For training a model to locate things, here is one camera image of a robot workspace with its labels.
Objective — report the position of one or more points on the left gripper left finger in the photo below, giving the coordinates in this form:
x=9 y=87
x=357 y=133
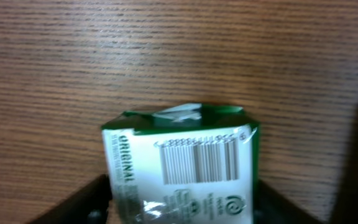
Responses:
x=89 y=205

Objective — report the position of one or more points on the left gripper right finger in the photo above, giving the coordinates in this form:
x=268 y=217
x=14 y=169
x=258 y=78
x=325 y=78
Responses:
x=273 y=208

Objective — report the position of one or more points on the green white soap packet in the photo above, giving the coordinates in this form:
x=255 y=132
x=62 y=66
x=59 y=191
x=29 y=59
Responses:
x=192 y=163

